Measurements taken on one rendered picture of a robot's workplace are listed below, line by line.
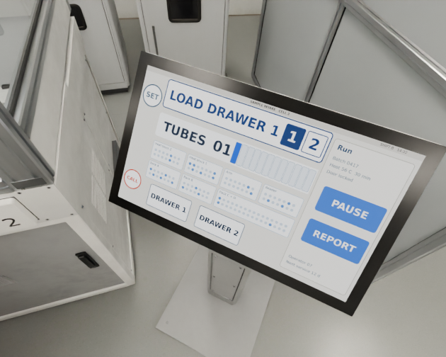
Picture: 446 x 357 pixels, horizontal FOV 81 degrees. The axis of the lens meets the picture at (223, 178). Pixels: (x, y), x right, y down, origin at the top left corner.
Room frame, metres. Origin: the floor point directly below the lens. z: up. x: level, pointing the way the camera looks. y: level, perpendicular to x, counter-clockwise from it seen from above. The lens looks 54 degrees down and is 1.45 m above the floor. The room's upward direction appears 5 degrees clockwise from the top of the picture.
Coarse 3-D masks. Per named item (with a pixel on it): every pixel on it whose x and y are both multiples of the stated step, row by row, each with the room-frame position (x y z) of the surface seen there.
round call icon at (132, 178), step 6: (126, 168) 0.31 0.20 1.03; (126, 174) 0.31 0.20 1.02; (132, 174) 0.30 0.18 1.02; (138, 174) 0.30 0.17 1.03; (126, 180) 0.30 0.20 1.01; (132, 180) 0.30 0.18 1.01; (138, 180) 0.29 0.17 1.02; (126, 186) 0.29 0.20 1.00; (132, 186) 0.29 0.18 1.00; (138, 186) 0.29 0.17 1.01; (138, 192) 0.28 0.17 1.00
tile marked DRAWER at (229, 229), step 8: (200, 208) 0.24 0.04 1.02; (208, 208) 0.24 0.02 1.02; (200, 216) 0.23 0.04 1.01; (208, 216) 0.23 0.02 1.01; (216, 216) 0.23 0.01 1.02; (224, 216) 0.23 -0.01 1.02; (200, 224) 0.22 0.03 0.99; (208, 224) 0.22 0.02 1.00; (216, 224) 0.22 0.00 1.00; (224, 224) 0.22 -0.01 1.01; (232, 224) 0.22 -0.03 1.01; (240, 224) 0.22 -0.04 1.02; (208, 232) 0.21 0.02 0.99; (216, 232) 0.21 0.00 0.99; (224, 232) 0.21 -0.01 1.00; (232, 232) 0.21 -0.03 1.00; (240, 232) 0.21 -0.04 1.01; (224, 240) 0.20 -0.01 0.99; (232, 240) 0.20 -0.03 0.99
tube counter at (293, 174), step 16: (224, 144) 0.32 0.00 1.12; (240, 144) 0.32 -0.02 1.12; (224, 160) 0.30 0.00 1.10; (240, 160) 0.30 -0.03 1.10; (256, 160) 0.29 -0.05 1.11; (272, 160) 0.29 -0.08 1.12; (288, 160) 0.29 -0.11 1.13; (272, 176) 0.27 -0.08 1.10; (288, 176) 0.27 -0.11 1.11; (304, 176) 0.27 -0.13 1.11; (304, 192) 0.25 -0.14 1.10
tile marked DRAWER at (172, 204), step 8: (152, 184) 0.29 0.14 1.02; (152, 192) 0.27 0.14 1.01; (160, 192) 0.27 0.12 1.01; (168, 192) 0.27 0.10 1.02; (152, 200) 0.26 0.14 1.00; (160, 200) 0.26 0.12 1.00; (168, 200) 0.26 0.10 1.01; (176, 200) 0.26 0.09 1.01; (184, 200) 0.26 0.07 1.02; (160, 208) 0.25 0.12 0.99; (168, 208) 0.25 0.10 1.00; (176, 208) 0.25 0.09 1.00; (184, 208) 0.25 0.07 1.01; (176, 216) 0.24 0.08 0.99; (184, 216) 0.24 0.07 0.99
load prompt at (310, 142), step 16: (176, 96) 0.39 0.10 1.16; (192, 96) 0.39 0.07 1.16; (208, 96) 0.38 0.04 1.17; (224, 96) 0.38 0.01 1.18; (192, 112) 0.37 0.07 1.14; (208, 112) 0.36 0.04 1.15; (224, 112) 0.36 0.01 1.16; (240, 112) 0.35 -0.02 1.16; (256, 112) 0.35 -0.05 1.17; (224, 128) 0.34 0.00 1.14; (240, 128) 0.33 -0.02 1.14; (256, 128) 0.33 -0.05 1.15; (272, 128) 0.33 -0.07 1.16; (288, 128) 0.32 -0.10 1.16; (304, 128) 0.32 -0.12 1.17; (320, 128) 0.32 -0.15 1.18; (272, 144) 0.31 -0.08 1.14; (288, 144) 0.31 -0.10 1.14; (304, 144) 0.30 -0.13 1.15; (320, 144) 0.30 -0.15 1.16; (320, 160) 0.28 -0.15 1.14
